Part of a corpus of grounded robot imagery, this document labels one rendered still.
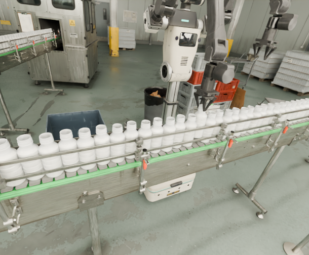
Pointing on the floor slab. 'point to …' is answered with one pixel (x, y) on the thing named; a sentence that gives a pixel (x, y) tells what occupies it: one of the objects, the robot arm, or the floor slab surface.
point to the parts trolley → (237, 66)
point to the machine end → (90, 17)
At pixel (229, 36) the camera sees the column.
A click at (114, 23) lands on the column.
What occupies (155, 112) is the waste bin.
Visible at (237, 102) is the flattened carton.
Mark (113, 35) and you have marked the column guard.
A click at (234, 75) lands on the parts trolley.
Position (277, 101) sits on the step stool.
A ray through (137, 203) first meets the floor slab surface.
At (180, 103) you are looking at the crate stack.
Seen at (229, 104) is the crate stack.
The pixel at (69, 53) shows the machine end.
